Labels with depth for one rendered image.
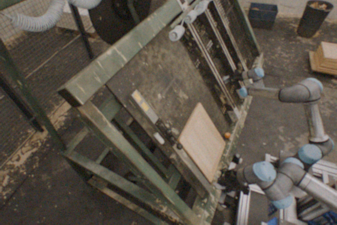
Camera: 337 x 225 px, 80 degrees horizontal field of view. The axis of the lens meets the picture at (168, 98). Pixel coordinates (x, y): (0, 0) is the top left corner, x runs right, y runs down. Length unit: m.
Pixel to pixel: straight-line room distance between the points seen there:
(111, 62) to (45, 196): 2.23
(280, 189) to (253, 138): 2.15
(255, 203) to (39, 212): 2.32
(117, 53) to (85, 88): 0.24
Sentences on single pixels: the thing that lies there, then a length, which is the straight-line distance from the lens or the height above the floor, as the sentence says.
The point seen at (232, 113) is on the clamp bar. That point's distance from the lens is 1.95.
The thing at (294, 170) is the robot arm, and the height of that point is 1.62.
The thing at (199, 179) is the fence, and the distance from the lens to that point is 1.52.
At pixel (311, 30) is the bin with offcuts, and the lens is 5.59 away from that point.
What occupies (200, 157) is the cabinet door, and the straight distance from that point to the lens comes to 1.56.
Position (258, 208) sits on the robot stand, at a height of 0.21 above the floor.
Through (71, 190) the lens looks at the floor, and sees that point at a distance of 2.84.
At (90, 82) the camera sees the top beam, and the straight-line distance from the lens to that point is 0.92.
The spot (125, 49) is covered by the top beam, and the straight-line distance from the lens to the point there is 1.06.
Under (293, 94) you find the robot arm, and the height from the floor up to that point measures 1.55.
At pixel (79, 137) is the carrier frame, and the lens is 2.16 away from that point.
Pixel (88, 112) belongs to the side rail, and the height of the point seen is 1.77.
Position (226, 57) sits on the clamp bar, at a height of 1.34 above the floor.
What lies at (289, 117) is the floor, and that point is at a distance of 3.55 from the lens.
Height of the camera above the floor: 2.46
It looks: 47 degrees down
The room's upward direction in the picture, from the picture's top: 2 degrees counter-clockwise
